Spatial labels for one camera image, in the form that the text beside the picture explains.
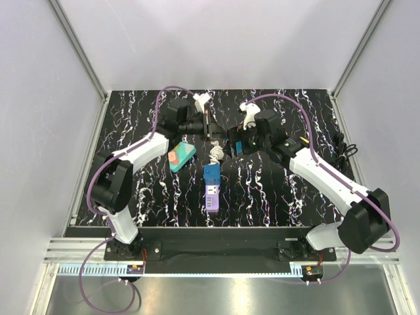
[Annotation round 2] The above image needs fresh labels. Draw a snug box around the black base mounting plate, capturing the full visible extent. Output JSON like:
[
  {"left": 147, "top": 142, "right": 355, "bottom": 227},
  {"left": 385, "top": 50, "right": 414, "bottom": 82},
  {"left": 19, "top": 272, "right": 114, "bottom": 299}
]
[{"left": 104, "top": 227, "right": 336, "bottom": 263}]

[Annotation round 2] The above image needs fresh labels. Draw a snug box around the light blue small adapter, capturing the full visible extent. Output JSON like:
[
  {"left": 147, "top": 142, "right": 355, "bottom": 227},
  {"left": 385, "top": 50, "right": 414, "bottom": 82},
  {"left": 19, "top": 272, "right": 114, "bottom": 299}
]
[{"left": 235, "top": 141, "right": 243, "bottom": 155}]

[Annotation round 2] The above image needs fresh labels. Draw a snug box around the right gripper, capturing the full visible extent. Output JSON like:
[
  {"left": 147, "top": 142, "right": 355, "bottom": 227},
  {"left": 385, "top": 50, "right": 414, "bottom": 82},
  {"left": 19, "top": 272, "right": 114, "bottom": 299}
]
[{"left": 222, "top": 122, "right": 270, "bottom": 159}]

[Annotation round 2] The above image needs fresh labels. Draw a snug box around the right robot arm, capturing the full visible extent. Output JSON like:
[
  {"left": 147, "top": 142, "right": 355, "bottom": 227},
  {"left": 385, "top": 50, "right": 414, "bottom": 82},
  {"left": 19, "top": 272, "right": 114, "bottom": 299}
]
[{"left": 224, "top": 103, "right": 390, "bottom": 260}]

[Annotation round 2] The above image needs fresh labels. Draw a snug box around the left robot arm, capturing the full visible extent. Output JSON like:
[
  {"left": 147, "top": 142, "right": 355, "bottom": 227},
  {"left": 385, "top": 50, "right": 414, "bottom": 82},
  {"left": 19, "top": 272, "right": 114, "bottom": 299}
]
[{"left": 87, "top": 98, "right": 226, "bottom": 260}]

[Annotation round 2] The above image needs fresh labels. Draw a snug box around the teal triangular power socket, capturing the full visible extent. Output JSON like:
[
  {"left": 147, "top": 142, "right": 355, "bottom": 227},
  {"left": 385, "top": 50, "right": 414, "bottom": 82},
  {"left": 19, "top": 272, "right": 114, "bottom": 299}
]
[{"left": 168, "top": 142, "right": 196, "bottom": 173}]

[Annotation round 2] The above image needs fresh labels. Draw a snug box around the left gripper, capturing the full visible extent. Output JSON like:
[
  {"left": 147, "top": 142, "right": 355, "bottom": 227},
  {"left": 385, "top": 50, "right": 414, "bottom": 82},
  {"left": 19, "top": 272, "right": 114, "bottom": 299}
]
[{"left": 178, "top": 110, "right": 226, "bottom": 142}]

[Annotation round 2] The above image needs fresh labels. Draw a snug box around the purple white power strip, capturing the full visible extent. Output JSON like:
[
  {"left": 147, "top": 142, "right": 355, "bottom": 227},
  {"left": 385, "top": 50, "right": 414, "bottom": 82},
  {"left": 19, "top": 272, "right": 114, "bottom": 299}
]
[{"left": 205, "top": 185, "right": 220, "bottom": 213}]

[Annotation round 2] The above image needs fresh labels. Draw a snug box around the white coiled cable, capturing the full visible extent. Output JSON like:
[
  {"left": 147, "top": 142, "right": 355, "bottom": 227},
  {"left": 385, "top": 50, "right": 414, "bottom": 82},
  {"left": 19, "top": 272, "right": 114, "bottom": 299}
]
[{"left": 209, "top": 140, "right": 224, "bottom": 167}]

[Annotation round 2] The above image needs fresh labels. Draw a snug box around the blue cube plug adapter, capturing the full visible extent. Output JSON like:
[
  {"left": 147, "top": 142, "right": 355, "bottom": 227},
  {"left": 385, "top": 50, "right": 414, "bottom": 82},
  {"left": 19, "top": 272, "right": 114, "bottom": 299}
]
[{"left": 203, "top": 164, "right": 221, "bottom": 186}]

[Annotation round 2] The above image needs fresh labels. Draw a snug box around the salmon pink small adapter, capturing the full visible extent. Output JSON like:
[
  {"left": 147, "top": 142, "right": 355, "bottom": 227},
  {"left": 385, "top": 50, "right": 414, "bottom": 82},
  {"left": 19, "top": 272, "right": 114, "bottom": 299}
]
[{"left": 168, "top": 151, "right": 179, "bottom": 165}]

